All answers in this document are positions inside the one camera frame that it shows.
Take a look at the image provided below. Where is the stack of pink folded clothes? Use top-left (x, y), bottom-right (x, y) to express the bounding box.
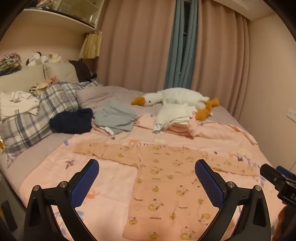
top-left (165, 116), bottom-right (202, 139)

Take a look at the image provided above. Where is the beige headboard cushion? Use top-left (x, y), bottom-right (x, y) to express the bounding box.
top-left (43, 61), bottom-right (79, 83)
top-left (0, 64), bottom-right (46, 93)

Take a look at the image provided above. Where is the pink window curtain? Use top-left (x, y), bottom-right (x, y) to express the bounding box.
top-left (191, 0), bottom-right (252, 112)
top-left (95, 0), bottom-right (177, 88)

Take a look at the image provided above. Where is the white dog plush toy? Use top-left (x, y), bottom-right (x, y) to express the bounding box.
top-left (26, 52), bottom-right (49, 67)

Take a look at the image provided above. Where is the yellow patterned cloth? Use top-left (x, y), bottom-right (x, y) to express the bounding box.
top-left (29, 82), bottom-right (50, 97)

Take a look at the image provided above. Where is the pink printed blanket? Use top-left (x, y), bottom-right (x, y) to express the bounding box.
top-left (20, 113), bottom-right (281, 241)

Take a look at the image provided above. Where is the white wall shelf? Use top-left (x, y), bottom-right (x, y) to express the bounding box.
top-left (14, 0), bottom-right (105, 35)

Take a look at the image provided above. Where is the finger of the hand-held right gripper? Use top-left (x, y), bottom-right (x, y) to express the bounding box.
top-left (260, 164), bottom-right (289, 187)
top-left (276, 165), bottom-right (296, 181)

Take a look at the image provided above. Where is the white clothes pile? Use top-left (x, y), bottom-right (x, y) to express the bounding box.
top-left (0, 91), bottom-right (41, 117)

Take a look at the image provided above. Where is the colourful cloth pile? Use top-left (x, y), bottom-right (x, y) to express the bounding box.
top-left (0, 53), bottom-right (23, 76)

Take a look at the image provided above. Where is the navy blue garment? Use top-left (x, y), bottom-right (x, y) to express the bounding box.
top-left (49, 108), bottom-right (93, 134)

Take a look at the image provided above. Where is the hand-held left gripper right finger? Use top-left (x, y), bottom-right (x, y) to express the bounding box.
top-left (195, 159), bottom-right (271, 241)

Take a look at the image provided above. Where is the grey pillow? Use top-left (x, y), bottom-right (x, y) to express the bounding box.
top-left (76, 86), bottom-right (144, 110)

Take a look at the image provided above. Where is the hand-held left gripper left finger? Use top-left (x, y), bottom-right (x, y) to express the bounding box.
top-left (24, 159), bottom-right (100, 241)

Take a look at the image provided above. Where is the peach printed baby shirt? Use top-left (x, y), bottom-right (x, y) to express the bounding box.
top-left (73, 142), bottom-right (258, 240)

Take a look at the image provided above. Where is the pale pink folded garment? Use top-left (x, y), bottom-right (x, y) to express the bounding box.
top-left (91, 120), bottom-right (115, 137)

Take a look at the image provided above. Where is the white goose plush toy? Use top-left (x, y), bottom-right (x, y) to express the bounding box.
top-left (131, 88), bottom-right (220, 121)

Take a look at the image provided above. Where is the blue green window curtain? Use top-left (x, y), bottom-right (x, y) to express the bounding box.
top-left (164, 0), bottom-right (199, 90)

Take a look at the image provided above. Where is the grey green garment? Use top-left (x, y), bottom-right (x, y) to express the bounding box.
top-left (92, 100), bottom-right (139, 136)

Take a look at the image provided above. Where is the pink doll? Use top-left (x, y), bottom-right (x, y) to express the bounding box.
top-left (44, 76), bottom-right (61, 87)

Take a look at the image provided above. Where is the clear storage box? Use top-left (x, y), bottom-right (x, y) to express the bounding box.
top-left (55, 0), bottom-right (100, 24)

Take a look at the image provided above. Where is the yellow pleated shelf curtain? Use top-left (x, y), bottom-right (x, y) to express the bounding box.
top-left (79, 31), bottom-right (102, 59)

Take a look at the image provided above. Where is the plaid pillow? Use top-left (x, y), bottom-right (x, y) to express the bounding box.
top-left (0, 79), bottom-right (100, 168)

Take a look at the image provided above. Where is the cream bear plush toy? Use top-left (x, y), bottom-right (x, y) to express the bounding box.
top-left (47, 53), bottom-right (63, 63)

